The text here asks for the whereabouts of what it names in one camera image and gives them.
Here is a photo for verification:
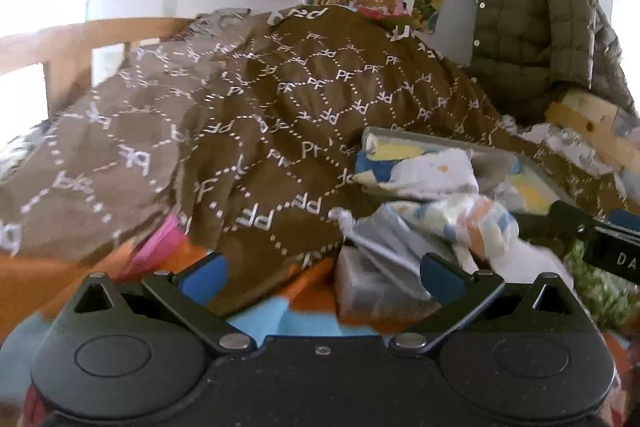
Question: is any pastel patch sock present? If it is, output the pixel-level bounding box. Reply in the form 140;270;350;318
385;194;521;268

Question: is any wooden bed frame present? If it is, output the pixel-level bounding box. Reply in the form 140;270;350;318
0;17;640;172

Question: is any olive quilted puffer jacket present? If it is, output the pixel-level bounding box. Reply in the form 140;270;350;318
467;0;638;122

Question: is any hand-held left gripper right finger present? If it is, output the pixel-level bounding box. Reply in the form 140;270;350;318
390;253;576;353

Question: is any white printed sock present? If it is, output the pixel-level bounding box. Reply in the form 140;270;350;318
390;149;481;200

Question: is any colourful patchwork bed sheet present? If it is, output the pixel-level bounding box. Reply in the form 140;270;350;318
0;227;640;427

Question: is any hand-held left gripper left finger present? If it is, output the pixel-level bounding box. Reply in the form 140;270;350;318
65;253;257;355

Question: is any grey cartoon print tray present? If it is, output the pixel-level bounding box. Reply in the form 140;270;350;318
357;127;586;218

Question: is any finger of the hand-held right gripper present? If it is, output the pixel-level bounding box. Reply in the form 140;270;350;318
515;201;598;242

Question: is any grey swirl patterned pillow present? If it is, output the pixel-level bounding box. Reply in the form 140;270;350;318
185;9;251;42

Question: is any green floral cloth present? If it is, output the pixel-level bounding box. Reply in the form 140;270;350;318
570;242;640;333

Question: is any brown patterned duvet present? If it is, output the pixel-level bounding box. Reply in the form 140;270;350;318
0;4;640;318

